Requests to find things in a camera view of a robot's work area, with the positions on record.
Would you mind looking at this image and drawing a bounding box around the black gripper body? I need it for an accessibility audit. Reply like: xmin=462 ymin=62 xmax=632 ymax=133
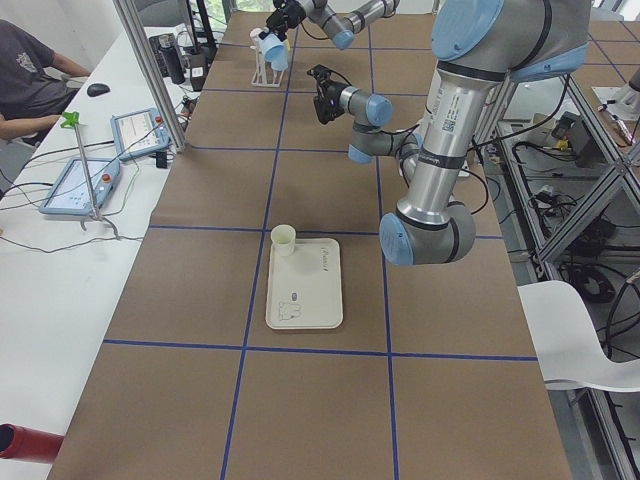
xmin=266 ymin=0 xmax=305 ymax=40
xmin=307 ymin=64 xmax=348 ymax=125

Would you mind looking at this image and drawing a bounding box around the blue plastic cup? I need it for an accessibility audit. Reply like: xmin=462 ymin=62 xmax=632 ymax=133
xmin=261 ymin=33 xmax=287 ymax=64

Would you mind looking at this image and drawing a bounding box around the pink plastic cup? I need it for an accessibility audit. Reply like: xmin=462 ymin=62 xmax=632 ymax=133
xmin=250 ymin=28 xmax=263 ymax=49

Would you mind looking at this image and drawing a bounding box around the light blue cup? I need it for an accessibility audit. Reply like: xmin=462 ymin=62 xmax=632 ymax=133
xmin=270 ymin=45 xmax=289 ymax=72

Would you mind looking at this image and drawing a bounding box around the pale yellow cup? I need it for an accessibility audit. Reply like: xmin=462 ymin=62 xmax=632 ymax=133
xmin=270 ymin=224 xmax=296 ymax=257

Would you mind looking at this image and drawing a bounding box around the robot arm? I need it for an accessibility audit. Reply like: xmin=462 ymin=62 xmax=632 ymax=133
xmin=259 ymin=0 xmax=400 ymax=50
xmin=308 ymin=1 xmax=591 ymax=266

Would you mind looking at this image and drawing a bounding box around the black bottle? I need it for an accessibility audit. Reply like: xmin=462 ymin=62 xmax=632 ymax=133
xmin=158 ymin=34 xmax=185 ymax=85

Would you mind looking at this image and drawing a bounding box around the far teach pendant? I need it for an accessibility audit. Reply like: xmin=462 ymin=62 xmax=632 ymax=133
xmin=110 ymin=108 xmax=170 ymax=162

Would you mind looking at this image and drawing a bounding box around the teach pendant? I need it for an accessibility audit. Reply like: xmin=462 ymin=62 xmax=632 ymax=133
xmin=110 ymin=108 xmax=170 ymax=162
xmin=39 ymin=156 xmax=120 ymax=216

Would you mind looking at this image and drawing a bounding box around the white plastic tray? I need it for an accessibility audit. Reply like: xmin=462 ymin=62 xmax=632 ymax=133
xmin=265 ymin=238 xmax=343 ymax=330

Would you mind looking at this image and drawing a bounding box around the black computer mouse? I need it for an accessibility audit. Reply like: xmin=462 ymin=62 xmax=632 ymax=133
xmin=86 ymin=83 xmax=111 ymax=98

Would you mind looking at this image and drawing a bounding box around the person in grey shirt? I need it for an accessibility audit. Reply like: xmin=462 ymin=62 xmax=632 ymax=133
xmin=1 ymin=20 xmax=91 ymax=144

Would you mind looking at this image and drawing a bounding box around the near teach pendant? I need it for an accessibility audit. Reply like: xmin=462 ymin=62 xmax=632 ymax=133
xmin=39 ymin=156 xmax=120 ymax=216

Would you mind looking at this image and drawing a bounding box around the white chair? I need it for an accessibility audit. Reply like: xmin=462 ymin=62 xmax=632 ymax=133
xmin=518 ymin=280 xmax=639 ymax=393

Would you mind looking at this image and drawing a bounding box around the red cylinder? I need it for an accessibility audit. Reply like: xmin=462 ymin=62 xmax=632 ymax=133
xmin=1 ymin=424 xmax=64 ymax=464

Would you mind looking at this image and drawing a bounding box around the white wire cup rack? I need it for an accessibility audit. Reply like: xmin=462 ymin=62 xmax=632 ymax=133
xmin=251 ymin=29 xmax=290 ymax=88

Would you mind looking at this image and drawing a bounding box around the aluminium frame post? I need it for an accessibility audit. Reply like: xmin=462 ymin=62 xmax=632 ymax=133
xmin=113 ymin=0 xmax=186 ymax=153

